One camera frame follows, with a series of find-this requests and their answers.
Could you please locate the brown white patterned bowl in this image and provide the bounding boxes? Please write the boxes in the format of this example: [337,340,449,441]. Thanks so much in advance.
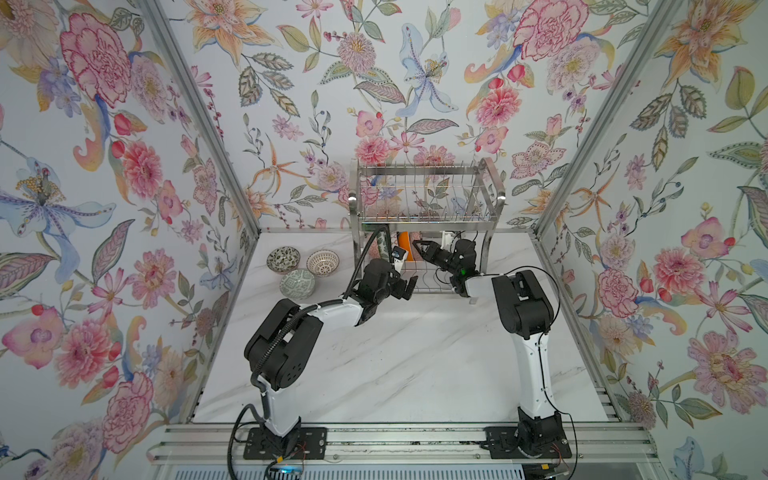
[306,249,340,277]

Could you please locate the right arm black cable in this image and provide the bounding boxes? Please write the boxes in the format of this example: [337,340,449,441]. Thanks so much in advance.
[434,230,580,480]

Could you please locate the green geometric patterned bowl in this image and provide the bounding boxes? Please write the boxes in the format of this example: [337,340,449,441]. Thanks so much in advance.
[279,269,316,300]

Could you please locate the dark floral patterned bowl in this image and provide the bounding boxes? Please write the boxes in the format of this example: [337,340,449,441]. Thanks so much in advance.
[266,246,301,275]

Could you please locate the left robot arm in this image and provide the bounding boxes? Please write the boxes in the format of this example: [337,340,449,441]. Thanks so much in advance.
[244,259,418,438]

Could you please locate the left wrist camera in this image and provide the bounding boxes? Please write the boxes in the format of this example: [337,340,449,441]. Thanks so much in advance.
[390,246,409,273]

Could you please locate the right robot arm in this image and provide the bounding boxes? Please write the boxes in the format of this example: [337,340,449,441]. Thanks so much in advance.
[412,239,575,460]

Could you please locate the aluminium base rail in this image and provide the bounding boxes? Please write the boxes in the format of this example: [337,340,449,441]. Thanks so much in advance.
[148,422,658,465]

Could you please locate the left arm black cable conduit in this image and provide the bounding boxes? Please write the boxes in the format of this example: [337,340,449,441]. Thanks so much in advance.
[226,226,391,480]

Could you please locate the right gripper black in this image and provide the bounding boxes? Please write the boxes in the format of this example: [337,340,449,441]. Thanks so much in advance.
[416,240,463,279]

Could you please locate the stainless steel dish rack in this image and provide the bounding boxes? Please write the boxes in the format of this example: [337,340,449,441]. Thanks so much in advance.
[348,157,506,293]

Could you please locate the black white floral bowl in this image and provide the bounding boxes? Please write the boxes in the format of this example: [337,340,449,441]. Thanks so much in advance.
[411,235,429,261]

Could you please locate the pink bowl dark floral inside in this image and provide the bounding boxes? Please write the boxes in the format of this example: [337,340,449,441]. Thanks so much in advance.
[366,233,380,259]

